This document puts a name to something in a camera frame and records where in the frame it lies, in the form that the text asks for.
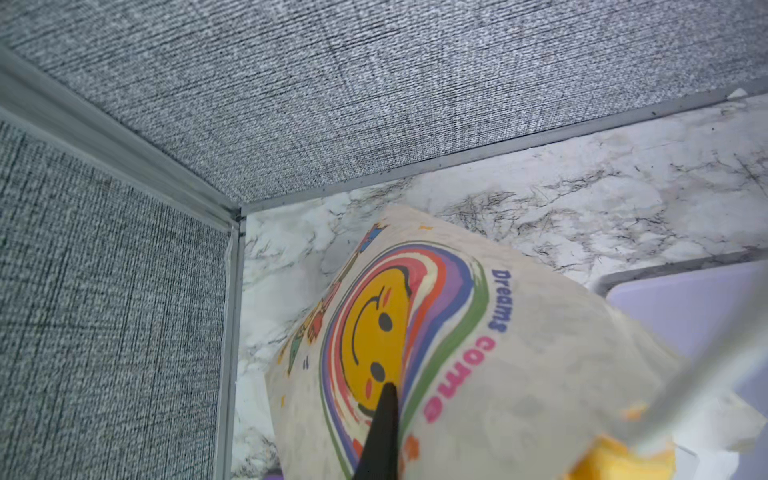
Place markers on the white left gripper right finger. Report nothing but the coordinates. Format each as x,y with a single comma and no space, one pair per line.
733,357

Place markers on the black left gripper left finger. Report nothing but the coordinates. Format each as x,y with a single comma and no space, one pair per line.
379,458

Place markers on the yellow bundt fake bread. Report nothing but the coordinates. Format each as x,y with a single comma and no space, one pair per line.
609,459

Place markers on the white printed paper bag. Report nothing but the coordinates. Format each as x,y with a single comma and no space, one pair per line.
504,368

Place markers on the lilac plastic tray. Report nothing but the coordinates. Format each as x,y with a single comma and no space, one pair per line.
688,309

